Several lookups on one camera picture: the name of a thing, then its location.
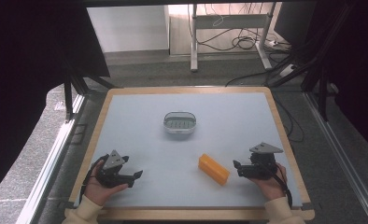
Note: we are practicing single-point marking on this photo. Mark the orange soap bar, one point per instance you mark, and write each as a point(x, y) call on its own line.
point(213, 169)

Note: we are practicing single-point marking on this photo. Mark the person's right hand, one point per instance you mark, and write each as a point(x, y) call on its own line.
point(274, 186)

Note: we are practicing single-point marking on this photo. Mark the black curtain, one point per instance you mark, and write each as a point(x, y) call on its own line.
point(23, 77)
point(359, 62)

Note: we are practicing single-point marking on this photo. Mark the white power strip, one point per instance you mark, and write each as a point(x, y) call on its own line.
point(287, 70)

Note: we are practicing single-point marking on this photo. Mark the black metal stand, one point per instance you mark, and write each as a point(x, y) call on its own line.
point(316, 68)
point(68, 93)

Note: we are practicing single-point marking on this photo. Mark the white panel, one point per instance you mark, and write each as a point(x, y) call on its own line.
point(127, 28)

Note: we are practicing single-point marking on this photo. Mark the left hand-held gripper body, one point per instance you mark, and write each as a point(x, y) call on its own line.
point(113, 161)

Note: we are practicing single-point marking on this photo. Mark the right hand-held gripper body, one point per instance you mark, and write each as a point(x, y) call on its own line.
point(261, 165)

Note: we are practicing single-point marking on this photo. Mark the white metal desk frame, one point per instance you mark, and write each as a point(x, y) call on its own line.
point(232, 21)

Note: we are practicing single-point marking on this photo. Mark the dark floor outlet cover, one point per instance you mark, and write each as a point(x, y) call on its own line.
point(79, 133)

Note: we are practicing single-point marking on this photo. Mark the aluminium floor rail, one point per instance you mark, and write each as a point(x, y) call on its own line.
point(53, 158)
point(344, 155)

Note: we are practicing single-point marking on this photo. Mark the person's left hand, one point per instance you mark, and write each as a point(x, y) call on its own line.
point(96, 189)

